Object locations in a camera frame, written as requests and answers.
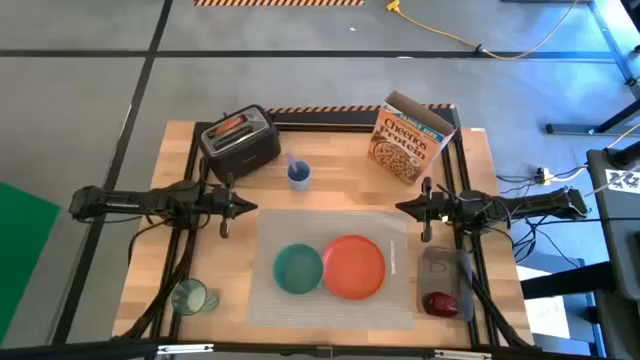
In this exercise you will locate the light blue plastic cup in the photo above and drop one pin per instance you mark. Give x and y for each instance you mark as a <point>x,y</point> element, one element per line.
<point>300,181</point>

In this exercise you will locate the silver metal bracket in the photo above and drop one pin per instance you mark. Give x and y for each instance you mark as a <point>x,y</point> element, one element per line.
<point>462,355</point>
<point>185,348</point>

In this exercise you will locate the toasted bagel half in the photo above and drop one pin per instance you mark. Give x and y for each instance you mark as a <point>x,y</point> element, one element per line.
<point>230,125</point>

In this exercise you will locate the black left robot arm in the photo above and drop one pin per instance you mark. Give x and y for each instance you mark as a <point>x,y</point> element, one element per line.
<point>150,200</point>

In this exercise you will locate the green floor mat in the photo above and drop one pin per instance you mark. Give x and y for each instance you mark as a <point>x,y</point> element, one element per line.
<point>22,250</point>

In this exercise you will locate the black metal stand legs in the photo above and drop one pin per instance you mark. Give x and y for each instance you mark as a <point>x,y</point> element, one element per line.
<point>617,55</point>

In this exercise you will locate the red apple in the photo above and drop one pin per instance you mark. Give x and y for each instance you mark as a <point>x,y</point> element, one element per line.
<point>440,304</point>

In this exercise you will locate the black two-slot toaster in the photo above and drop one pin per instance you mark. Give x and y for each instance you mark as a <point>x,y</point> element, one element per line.
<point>247,155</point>

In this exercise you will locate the grey cloth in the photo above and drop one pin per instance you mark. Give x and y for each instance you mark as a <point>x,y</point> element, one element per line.
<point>442,270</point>

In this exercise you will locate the grey woven placemat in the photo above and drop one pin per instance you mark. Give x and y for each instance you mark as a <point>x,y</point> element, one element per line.
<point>300,315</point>

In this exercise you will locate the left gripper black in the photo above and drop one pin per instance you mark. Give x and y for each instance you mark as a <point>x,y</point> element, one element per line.
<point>223,204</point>

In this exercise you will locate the black aluminium table frame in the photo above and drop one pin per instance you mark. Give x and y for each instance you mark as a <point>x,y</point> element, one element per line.
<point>350,121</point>

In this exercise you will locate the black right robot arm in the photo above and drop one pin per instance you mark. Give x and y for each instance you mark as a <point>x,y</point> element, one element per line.
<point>525,205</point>

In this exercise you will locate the orange plate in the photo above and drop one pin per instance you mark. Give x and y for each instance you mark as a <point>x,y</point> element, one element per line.
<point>354,267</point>

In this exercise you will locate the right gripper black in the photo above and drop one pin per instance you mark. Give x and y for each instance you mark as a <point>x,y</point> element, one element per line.
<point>436,207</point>

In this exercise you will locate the orange Cheerios cereal box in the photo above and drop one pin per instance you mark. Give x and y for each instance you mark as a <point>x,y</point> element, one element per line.
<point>400,145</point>

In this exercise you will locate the white power strip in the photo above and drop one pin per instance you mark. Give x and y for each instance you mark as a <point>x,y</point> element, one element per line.
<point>542,176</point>

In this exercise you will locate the orange black hazard tape strip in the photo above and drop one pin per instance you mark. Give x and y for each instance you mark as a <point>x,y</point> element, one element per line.
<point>320,108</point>

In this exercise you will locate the teal bowl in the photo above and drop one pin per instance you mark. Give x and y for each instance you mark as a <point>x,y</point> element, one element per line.
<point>298,268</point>

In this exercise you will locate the clear glass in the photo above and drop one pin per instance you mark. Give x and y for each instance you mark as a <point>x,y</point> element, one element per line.
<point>189,297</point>

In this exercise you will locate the grey cart with white label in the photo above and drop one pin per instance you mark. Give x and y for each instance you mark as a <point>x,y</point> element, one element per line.
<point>620,235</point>

